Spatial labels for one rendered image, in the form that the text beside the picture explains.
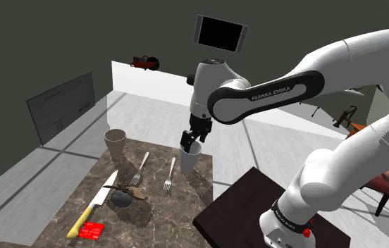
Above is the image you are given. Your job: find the white cup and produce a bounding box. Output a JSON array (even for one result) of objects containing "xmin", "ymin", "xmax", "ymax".
[{"xmin": 179, "ymin": 140, "xmax": 204, "ymax": 174}]

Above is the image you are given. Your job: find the silver fork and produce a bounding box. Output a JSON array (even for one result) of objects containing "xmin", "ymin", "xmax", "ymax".
[
  {"xmin": 162, "ymin": 156, "xmax": 177, "ymax": 198},
  {"xmin": 129, "ymin": 151, "xmax": 151, "ymax": 187}
]

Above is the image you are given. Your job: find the brown vase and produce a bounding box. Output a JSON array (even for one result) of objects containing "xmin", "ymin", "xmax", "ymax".
[{"xmin": 103, "ymin": 128, "xmax": 128, "ymax": 163}]

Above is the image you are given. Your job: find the dark robot stand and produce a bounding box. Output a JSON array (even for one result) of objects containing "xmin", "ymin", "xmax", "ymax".
[{"xmin": 192, "ymin": 166, "xmax": 352, "ymax": 248}]

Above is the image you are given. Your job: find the red and black tool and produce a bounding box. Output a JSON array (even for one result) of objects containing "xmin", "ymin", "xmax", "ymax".
[{"xmin": 130, "ymin": 55, "xmax": 161, "ymax": 72}]

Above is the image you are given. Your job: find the dark grey round stone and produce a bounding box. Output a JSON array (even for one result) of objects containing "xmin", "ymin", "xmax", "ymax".
[{"xmin": 110, "ymin": 190, "xmax": 134, "ymax": 209}]

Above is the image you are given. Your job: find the red card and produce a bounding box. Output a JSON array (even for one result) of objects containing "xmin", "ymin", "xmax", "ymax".
[{"xmin": 77, "ymin": 221, "xmax": 106, "ymax": 240}]

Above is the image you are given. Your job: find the black pump-shaped object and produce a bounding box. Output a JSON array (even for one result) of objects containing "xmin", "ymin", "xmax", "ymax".
[{"xmin": 331, "ymin": 105, "xmax": 358, "ymax": 129}]

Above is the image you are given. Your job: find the red-brown chair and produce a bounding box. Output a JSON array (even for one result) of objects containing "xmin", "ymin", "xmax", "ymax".
[{"xmin": 359, "ymin": 169, "xmax": 389, "ymax": 218}]

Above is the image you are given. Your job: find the black wall screen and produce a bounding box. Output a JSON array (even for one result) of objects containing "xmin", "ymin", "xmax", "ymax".
[{"xmin": 192, "ymin": 13, "xmax": 249, "ymax": 54}]

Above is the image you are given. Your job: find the yellow-handled knife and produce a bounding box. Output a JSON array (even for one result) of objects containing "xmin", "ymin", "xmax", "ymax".
[{"xmin": 66, "ymin": 169, "xmax": 119, "ymax": 240}]

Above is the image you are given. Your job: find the grey wall board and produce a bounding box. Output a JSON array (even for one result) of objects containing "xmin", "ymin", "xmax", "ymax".
[{"xmin": 25, "ymin": 70, "xmax": 97, "ymax": 147}]

